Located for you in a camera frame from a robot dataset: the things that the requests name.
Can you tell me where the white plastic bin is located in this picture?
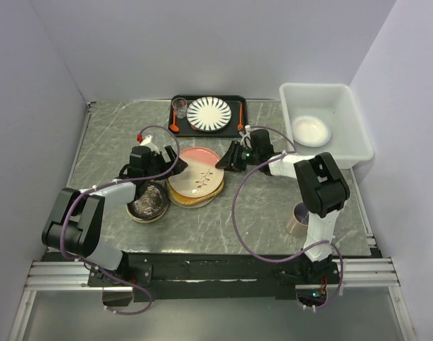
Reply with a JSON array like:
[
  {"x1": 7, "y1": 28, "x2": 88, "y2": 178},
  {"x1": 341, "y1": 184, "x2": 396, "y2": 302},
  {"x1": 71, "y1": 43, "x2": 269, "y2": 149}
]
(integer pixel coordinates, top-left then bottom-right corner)
[{"x1": 279, "y1": 82, "x2": 374, "y2": 169}]

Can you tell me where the striped white blue plate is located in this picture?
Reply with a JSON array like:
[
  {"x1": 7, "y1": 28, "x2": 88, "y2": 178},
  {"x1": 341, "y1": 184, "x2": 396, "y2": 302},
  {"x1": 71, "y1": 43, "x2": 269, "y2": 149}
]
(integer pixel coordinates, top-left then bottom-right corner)
[{"x1": 187, "y1": 97, "x2": 232, "y2": 132}]

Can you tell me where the clear drinking glass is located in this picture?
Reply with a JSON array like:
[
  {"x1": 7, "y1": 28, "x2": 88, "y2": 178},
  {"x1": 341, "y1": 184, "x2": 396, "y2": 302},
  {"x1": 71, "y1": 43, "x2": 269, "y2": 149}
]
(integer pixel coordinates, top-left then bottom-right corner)
[{"x1": 171, "y1": 97, "x2": 187, "y2": 119}]

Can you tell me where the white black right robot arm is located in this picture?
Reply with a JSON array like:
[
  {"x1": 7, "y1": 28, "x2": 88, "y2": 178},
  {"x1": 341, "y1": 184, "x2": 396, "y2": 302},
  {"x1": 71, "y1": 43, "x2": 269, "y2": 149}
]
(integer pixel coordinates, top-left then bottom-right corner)
[{"x1": 216, "y1": 129, "x2": 350, "y2": 283}]

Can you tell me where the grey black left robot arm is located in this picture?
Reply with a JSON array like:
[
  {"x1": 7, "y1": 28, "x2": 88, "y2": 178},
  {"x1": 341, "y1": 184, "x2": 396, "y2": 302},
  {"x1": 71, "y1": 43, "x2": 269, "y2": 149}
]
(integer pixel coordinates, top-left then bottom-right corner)
[{"x1": 41, "y1": 146, "x2": 188, "y2": 286}]

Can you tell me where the white ribbed deep plate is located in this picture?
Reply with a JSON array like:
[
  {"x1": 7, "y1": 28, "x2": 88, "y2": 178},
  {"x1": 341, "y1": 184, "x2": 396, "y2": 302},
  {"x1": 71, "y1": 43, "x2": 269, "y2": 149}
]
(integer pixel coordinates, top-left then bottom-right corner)
[{"x1": 291, "y1": 115, "x2": 331, "y2": 148}]

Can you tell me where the orange fork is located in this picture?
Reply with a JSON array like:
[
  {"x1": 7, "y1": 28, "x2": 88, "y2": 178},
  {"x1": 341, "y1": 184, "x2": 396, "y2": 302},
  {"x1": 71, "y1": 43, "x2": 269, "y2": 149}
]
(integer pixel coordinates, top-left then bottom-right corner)
[{"x1": 237, "y1": 103, "x2": 244, "y2": 132}]

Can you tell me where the pink cream floral plate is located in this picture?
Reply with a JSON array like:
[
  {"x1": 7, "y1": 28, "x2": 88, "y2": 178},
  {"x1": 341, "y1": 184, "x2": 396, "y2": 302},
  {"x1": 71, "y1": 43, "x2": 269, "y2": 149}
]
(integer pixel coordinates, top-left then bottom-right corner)
[{"x1": 168, "y1": 146, "x2": 224, "y2": 197}]

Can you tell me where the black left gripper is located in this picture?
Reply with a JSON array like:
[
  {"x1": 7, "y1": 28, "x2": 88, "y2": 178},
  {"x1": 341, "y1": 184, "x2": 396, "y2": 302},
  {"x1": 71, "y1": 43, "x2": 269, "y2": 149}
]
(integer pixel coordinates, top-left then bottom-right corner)
[{"x1": 144, "y1": 145, "x2": 187, "y2": 181}]

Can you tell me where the pink beige mug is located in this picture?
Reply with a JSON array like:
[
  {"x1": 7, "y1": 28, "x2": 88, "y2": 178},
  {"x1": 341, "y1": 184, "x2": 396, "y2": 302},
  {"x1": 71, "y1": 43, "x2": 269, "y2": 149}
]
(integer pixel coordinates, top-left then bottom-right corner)
[{"x1": 286, "y1": 202, "x2": 309, "y2": 237}]

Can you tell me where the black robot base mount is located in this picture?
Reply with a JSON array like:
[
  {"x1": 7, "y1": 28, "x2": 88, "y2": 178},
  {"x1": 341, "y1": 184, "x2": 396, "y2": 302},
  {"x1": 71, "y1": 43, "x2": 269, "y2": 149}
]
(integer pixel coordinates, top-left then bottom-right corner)
[{"x1": 88, "y1": 254, "x2": 340, "y2": 307}]

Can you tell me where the dark metallic bowl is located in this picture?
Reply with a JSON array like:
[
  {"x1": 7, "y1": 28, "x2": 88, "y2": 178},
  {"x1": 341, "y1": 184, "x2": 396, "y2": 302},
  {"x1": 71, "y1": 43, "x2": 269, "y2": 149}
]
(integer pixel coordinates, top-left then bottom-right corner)
[{"x1": 126, "y1": 183, "x2": 170, "y2": 224}]

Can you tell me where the orange spoon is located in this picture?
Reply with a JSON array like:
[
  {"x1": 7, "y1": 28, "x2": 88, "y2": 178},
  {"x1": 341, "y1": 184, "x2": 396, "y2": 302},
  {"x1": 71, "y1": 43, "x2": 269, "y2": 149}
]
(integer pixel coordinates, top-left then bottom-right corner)
[{"x1": 169, "y1": 110, "x2": 180, "y2": 134}]

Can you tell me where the blue grey plate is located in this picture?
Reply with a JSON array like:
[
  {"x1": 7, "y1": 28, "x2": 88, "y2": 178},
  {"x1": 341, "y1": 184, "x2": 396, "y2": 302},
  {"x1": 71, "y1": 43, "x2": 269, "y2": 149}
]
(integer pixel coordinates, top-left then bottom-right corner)
[{"x1": 168, "y1": 193, "x2": 215, "y2": 208}]

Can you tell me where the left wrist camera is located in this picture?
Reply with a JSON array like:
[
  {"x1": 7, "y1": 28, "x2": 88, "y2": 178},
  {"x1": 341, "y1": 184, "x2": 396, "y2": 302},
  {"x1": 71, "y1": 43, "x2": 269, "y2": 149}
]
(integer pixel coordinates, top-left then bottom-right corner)
[{"x1": 136, "y1": 134, "x2": 160, "y2": 153}]

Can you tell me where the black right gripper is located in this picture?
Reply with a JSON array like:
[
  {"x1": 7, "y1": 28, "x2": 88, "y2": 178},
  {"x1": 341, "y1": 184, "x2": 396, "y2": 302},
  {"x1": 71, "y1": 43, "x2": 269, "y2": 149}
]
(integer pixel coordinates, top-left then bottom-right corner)
[{"x1": 215, "y1": 141, "x2": 260, "y2": 173}]

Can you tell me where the orange woven pattern plate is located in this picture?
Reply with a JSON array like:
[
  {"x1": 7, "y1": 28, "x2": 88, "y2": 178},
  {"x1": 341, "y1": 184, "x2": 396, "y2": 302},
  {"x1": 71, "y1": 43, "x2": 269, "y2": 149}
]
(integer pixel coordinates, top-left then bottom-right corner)
[{"x1": 166, "y1": 180, "x2": 224, "y2": 207}]

